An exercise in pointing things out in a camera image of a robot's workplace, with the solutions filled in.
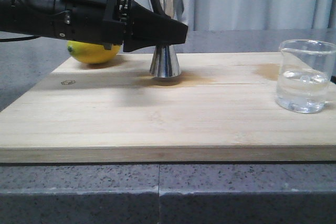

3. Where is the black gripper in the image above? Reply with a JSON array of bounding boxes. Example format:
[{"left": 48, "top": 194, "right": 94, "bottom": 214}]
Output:
[{"left": 54, "top": 0, "right": 188, "bottom": 52}]

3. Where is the steel hourglass jigger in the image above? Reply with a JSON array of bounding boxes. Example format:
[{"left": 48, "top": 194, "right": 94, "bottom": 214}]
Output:
[{"left": 149, "top": 0, "right": 181, "bottom": 78}]

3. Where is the clear glass beaker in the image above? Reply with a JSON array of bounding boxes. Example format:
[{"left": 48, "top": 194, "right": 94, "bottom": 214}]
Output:
[{"left": 275, "top": 39, "right": 335, "bottom": 113}]

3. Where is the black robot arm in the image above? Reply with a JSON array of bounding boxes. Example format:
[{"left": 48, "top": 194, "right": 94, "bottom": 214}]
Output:
[{"left": 1, "top": 0, "right": 188, "bottom": 52}]

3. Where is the yellow lemon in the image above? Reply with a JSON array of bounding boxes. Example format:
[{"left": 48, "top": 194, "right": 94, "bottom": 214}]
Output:
[{"left": 67, "top": 41, "right": 121, "bottom": 64}]

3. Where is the light wooden cutting board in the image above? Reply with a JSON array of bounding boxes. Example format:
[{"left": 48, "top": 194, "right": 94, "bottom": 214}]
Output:
[{"left": 1, "top": 52, "right": 335, "bottom": 163}]

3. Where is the black cable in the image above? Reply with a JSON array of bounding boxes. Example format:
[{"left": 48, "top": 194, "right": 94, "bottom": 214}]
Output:
[{"left": 0, "top": 35, "right": 40, "bottom": 42}]

